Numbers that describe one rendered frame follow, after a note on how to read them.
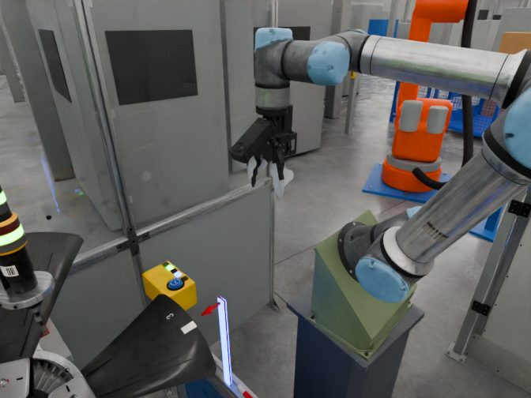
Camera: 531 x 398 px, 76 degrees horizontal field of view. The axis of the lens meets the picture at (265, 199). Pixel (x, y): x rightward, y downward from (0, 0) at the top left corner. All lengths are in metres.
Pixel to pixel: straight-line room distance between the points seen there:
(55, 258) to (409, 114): 3.66
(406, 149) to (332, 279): 3.33
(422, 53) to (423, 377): 1.94
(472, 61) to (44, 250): 0.85
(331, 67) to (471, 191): 0.31
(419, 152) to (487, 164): 3.57
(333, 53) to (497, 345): 2.03
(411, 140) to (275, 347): 2.74
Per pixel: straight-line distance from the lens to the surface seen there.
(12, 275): 0.59
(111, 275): 1.58
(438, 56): 0.73
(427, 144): 4.14
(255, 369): 2.22
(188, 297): 1.14
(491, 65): 0.71
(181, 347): 0.82
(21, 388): 0.77
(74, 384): 0.83
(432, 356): 2.48
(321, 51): 0.67
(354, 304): 0.95
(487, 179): 0.62
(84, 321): 1.65
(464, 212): 0.65
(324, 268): 0.94
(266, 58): 0.73
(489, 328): 2.36
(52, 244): 0.78
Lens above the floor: 1.80
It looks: 28 degrees down
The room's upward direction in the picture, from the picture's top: straight up
